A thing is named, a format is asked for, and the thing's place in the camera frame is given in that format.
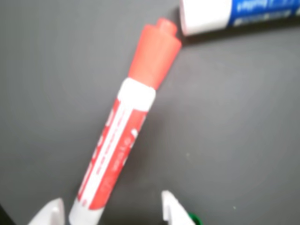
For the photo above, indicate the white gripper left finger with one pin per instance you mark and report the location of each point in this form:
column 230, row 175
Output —
column 54, row 213

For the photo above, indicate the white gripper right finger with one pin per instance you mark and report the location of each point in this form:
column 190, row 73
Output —
column 178, row 215

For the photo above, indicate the red dry-erase marker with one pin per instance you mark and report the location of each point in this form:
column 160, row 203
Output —
column 129, row 122

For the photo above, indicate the green dry-erase marker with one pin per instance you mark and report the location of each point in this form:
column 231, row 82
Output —
column 196, row 220

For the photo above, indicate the blue dry-erase marker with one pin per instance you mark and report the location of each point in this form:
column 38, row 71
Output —
column 211, row 14

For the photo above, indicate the grey mat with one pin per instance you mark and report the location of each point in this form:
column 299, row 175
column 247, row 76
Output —
column 234, row 117

